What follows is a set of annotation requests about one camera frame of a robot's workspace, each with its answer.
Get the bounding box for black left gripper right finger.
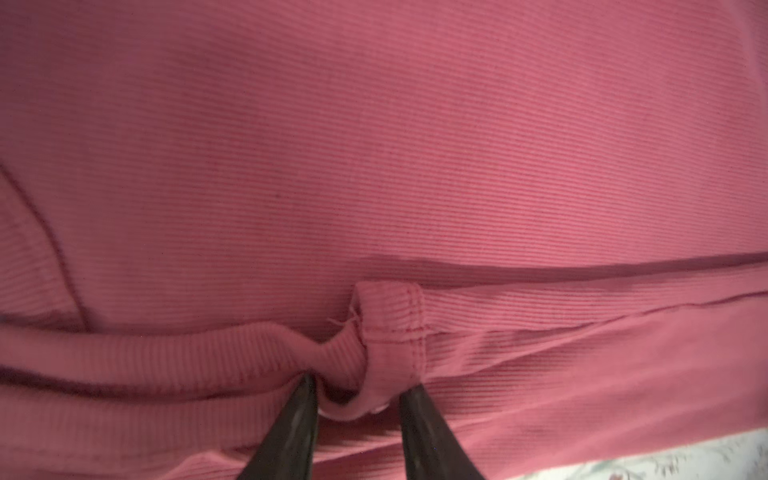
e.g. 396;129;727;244
398;385;485;480

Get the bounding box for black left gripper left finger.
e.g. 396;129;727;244
236;374;318;480

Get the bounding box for maroon tank top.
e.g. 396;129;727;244
1;1;767;479

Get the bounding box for floral tablecloth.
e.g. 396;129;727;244
521;429;767;480

